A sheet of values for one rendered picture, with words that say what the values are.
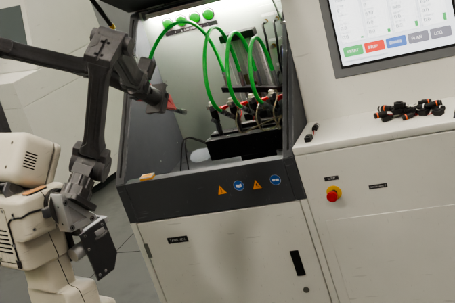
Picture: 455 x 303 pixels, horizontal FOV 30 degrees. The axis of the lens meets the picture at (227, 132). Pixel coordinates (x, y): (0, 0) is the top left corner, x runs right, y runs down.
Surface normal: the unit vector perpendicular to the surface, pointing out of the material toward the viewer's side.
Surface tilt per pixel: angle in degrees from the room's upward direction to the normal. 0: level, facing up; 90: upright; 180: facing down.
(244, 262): 90
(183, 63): 90
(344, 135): 0
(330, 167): 90
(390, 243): 90
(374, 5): 76
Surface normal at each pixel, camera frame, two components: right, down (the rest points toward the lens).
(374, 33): -0.38, 0.18
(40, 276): -0.65, 0.30
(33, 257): 0.73, -0.01
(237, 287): -0.32, 0.40
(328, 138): -0.30, -0.90
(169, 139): 0.90, -0.16
